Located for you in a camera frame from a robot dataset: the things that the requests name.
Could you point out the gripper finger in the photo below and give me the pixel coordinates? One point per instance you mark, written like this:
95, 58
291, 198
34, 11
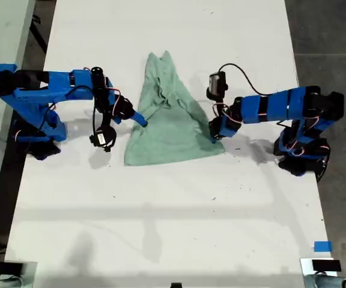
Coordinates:
215, 139
117, 119
140, 118

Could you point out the pale green T-shirt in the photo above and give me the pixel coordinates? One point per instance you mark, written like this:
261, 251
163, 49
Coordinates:
167, 135

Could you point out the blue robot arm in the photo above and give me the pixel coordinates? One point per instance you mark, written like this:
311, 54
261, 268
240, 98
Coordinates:
281, 105
32, 96

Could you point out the small black box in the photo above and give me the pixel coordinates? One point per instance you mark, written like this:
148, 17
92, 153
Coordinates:
9, 268
176, 285
326, 265

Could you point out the blue tape patch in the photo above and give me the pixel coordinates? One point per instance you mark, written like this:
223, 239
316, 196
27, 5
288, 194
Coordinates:
322, 246

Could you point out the grey metal pipe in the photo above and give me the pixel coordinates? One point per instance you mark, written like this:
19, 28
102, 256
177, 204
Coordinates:
326, 282
1, 283

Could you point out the black camera box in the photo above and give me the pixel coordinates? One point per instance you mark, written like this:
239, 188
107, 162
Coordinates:
216, 82
102, 138

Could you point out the black metal frame leg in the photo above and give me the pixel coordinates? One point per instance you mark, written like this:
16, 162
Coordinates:
39, 33

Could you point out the silver metal bracket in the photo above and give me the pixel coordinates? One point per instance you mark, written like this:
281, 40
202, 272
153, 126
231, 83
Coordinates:
305, 267
30, 274

